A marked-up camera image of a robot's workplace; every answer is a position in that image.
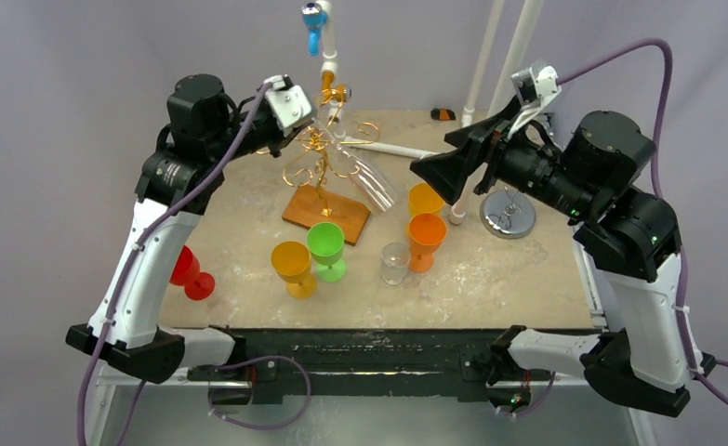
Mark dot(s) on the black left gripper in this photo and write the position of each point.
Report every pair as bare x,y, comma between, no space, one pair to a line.
280,140

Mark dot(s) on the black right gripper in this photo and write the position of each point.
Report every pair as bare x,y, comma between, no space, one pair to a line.
487,159

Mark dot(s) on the clear wine glass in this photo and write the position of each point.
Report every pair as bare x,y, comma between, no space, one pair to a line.
336,156

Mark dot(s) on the green plastic goblet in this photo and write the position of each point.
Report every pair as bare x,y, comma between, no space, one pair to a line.
326,242

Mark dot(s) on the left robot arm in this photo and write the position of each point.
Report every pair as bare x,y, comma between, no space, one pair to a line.
206,130

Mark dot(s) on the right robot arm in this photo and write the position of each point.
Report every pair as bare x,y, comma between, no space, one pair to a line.
632,236

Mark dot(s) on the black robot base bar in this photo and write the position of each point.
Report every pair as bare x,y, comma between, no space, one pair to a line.
455,363

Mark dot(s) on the chrome spiral glass rack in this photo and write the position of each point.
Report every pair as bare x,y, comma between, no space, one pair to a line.
508,214

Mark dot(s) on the small clear glass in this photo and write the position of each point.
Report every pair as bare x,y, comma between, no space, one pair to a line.
394,260

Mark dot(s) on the yellow plastic goblet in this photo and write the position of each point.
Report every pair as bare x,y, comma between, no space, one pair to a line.
422,198

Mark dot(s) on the yellow faucet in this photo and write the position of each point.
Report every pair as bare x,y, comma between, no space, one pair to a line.
331,91

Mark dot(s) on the orange plastic goblet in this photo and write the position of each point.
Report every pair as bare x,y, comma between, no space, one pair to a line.
425,232

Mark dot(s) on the blue faucet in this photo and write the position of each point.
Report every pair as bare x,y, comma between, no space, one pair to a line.
314,18

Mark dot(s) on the yellow-orange plastic goblet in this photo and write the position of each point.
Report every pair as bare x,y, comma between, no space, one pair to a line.
291,261

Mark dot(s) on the red plastic goblet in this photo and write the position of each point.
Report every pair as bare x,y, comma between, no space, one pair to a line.
197,285

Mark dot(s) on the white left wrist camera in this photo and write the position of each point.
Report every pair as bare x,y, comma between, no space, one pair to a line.
292,109

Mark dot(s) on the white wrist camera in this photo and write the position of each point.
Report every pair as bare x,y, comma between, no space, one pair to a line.
536,87
292,109

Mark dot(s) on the gold wire wine glass rack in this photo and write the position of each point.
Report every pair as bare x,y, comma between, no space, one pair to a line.
331,182

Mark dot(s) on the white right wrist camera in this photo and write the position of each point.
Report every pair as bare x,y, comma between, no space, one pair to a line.
536,87

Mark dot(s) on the white PVC pipe frame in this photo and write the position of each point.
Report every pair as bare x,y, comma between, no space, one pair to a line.
330,64

